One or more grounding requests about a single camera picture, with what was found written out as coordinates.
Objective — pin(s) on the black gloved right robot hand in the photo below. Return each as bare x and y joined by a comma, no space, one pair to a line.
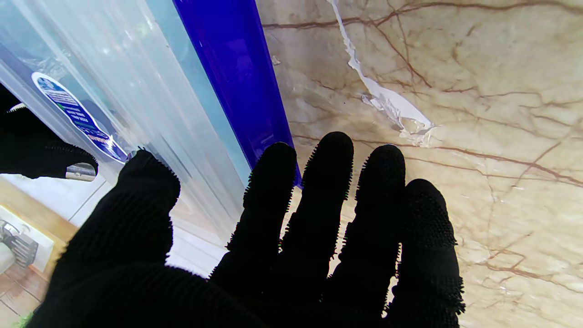
32,150

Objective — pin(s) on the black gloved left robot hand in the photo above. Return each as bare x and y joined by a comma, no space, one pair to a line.
136,282

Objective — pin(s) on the clear plastic crate lid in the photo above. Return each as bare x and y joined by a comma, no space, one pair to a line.
114,68

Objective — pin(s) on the clear plastic bag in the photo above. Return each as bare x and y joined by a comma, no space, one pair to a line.
196,82

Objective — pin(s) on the printed kitchen backdrop banner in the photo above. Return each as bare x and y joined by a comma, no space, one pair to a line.
27,228

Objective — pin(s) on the torn clear plastic scrap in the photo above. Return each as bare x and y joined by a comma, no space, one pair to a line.
391,105

